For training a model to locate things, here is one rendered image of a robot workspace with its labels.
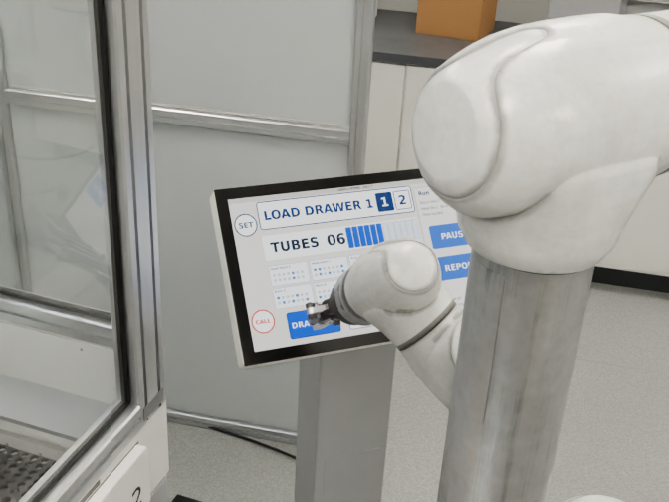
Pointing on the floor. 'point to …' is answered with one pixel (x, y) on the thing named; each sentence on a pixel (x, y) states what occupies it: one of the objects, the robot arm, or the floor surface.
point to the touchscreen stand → (343, 424)
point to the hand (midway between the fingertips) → (321, 318)
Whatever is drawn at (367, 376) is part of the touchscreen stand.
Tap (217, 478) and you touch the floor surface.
